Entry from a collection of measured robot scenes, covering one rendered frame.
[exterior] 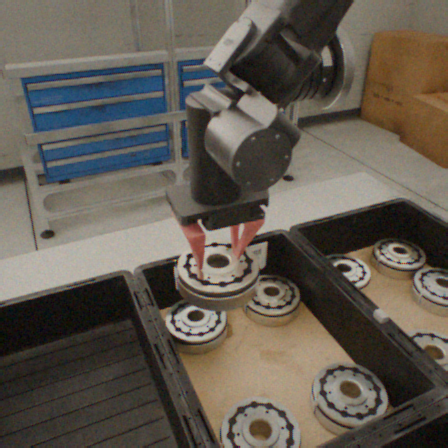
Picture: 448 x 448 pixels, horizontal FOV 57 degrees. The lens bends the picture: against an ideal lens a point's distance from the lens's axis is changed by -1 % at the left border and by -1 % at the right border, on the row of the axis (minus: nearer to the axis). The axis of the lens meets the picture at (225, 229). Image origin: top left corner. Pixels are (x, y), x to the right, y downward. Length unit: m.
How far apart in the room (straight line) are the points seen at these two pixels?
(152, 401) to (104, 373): 0.10
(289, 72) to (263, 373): 0.45
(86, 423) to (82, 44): 2.77
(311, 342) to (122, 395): 0.31
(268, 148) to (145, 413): 0.43
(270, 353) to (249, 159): 0.43
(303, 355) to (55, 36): 2.77
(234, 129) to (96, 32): 2.87
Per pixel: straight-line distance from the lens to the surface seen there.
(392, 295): 0.86
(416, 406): 0.57
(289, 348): 0.72
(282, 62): 0.42
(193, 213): 0.43
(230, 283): 0.50
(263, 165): 0.35
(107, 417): 0.66
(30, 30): 3.14
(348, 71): 1.06
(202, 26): 3.41
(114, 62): 2.33
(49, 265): 1.17
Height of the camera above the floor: 1.37
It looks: 34 degrees down
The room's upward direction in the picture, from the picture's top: straight up
